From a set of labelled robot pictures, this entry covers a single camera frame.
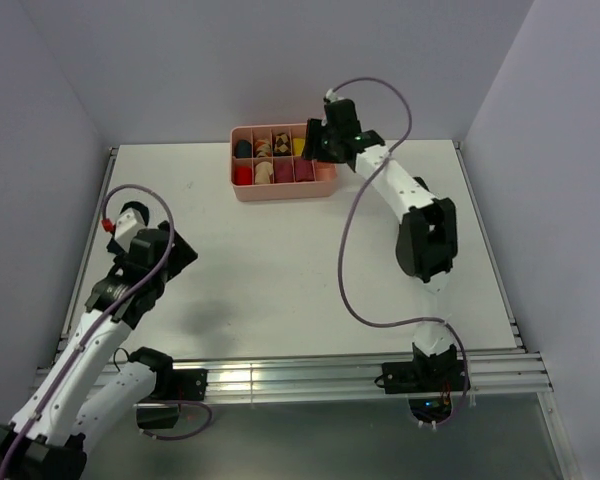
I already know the maroon purple striped sock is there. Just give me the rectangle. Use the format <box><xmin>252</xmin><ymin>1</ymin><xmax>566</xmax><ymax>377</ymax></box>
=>
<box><xmin>294</xmin><ymin>158</ymin><xmax>315</xmax><ymax>182</ymax></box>

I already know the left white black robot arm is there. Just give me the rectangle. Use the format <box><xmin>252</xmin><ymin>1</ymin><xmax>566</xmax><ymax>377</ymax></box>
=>
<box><xmin>0</xmin><ymin>221</ymin><xmax>198</xmax><ymax>479</ymax></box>

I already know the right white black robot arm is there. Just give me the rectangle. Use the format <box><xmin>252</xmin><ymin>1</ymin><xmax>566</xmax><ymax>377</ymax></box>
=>
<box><xmin>302</xmin><ymin>91</ymin><xmax>470</xmax><ymax>392</ymax></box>

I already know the yellow rolled sock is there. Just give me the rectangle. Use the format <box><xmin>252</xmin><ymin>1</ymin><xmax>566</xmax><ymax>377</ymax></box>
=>
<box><xmin>292</xmin><ymin>137</ymin><xmax>305</xmax><ymax>156</ymax></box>

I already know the brown checkered rolled sock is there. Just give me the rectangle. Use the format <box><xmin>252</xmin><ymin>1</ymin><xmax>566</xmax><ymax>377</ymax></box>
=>
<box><xmin>273</xmin><ymin>133</ymin><xmax>292</xmax><ymax>156</ymax></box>

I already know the maroon rolled sock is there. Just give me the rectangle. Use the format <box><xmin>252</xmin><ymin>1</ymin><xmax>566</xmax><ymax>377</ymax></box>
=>
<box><xmin>274</xmin><ymin>160</ymin><xmax>294</xmax><ymax>183</ymax></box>

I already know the pink divided organizer box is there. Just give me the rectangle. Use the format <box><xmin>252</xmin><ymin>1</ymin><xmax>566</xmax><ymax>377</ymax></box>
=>
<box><xmin>229</xmin><ymin>123</ymin><xmax>338</xmax><ymax>202</ymax></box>

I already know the brown cream patterned rolled sock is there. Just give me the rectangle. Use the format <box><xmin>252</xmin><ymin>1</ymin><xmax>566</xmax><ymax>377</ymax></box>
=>
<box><xmin>254</xmin><ymin>138</ymin><xmax>272</xmax><ymax>158</ymax></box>

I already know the beige patterned rolled sock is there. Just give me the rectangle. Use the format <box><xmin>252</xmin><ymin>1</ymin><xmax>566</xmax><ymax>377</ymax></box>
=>
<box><xmin>254</xmin><ymin>161</ymin><xmax>274</xmax><ymax>185</ymax></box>

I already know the black sock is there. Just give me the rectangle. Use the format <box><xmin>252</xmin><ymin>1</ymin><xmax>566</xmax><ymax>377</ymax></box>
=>
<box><xmin>413</xmin><ymin>176</ymin><xmax>429</xmax><ymax>191</ymax></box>

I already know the dark navy rolled sock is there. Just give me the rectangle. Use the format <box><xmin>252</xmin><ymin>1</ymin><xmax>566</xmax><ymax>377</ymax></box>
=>
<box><xmin>234</xmin><ymin>139</ymin><xmax>253</xmax><ymax>158</ymax></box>

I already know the red rolled sock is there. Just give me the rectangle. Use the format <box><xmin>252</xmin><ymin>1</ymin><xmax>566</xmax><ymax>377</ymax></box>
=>
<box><xmin>233</xmin><ymin>166</ymin><xmax>253</xmax><ymax>186</ymax></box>

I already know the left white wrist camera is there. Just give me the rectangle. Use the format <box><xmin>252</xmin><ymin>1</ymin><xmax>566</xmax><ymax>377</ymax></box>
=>
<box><xmin>104</xmin><ymin>207</ymin><xmax>146</xmax><ymax>255</ymax></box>

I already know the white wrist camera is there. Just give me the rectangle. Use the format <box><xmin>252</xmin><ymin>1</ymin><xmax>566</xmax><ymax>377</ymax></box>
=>
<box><xmin>104</xmin><ymin>207</ymin><xmax>146</xmax><ymax>255</ymax></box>
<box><xmin>323</xmin><ymin>89</ymin><xmax>342</xmax><ymax>104</ymax></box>

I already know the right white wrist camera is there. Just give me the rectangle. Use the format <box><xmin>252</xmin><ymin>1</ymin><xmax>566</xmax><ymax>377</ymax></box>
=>
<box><xmin>323</xmin><ymin>89</ymin><xmax>342</xmax><ymax>104</ymax></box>

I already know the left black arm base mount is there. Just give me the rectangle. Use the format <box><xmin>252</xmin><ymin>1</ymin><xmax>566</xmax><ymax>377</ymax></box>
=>
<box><xmin>135</xmin><ymin>368</ymin><xmax>213</xmax><ymax>439</ymax></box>

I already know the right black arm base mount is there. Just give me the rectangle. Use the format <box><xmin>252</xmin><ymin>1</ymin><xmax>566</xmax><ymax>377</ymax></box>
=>
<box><xmin>374</xmin><ymin>354</ymin><xmax>471</xmax><ymax>423</ymax></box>

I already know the aluminium frame rail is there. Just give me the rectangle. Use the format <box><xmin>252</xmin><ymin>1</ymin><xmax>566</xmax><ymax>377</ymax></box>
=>
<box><xmin>27</xmin><ymin>352</ymin><xmax>554</xmax><ymax>409</ymax></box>

